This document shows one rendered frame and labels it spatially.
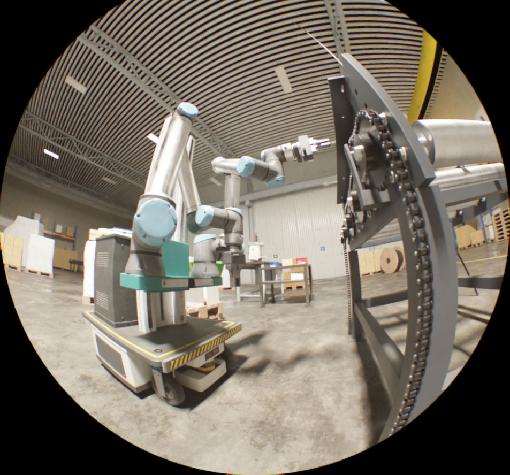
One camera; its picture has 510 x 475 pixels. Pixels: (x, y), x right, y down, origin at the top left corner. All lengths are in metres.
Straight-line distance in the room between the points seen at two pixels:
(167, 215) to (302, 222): 10.97
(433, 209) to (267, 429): 0.84
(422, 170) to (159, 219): 0.67
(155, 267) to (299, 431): 0.86
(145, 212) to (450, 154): 0.82
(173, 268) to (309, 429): 1.03
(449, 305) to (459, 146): 0.32
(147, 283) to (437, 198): 0.87
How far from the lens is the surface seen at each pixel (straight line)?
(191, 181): 0.92
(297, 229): 11.36
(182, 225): 1.22
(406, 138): 0.35
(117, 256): 1.08
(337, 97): 0.68
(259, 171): 0.79
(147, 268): 0.76
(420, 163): 0.33
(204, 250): 1.12
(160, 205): 0.62
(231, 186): 1.28
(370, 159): 0.37
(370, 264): 8.32
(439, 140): 0.44
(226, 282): 7.38
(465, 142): 0.51
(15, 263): 7.76
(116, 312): 1.10
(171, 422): 0.91
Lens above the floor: 0.64
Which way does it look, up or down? 17 degrees up
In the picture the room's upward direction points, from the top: 3 degrees counter-clockwise
